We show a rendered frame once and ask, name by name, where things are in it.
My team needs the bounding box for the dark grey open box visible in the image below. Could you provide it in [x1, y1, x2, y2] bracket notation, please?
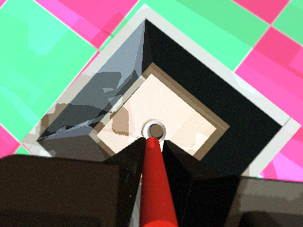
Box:
[22, 3, 302, 178]

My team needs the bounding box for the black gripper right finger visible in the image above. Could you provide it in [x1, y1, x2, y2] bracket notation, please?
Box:
[162, 140, 303, 227]

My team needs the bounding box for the cream plate with hole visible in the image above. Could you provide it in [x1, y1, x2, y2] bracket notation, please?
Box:
[97, 74, 216, 156]

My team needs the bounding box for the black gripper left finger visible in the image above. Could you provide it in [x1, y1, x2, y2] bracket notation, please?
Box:
[0, 137, 146, 227]

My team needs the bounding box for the red peg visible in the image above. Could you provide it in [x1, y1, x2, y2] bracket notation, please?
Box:
[139, 137, 179, 227]

